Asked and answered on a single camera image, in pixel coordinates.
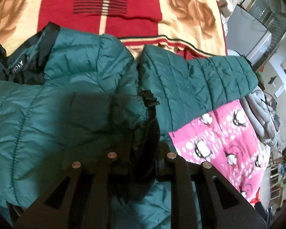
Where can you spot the pink penguin blanket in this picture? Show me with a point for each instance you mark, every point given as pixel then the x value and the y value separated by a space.
pixel 216 143

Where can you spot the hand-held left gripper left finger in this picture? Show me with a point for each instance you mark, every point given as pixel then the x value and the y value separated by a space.
pixel 102 183

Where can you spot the grey clothing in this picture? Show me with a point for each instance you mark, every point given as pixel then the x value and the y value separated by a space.
pixel 257 109

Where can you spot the red cream rose blanket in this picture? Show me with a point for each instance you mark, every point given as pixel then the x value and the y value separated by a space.
pixel 188 28

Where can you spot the wooden stool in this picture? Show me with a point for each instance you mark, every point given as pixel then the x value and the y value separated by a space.
pixel 276 186

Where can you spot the grey plastic basket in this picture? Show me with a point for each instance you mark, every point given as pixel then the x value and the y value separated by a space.
pixel 269 4

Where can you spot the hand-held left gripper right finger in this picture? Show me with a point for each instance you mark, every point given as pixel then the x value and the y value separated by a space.
pixel 181 186

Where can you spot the green puffer jacket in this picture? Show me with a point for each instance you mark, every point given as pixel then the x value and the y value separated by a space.
pixel 62 124

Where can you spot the white storage box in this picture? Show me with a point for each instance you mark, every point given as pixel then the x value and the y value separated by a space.
pixel 250 35

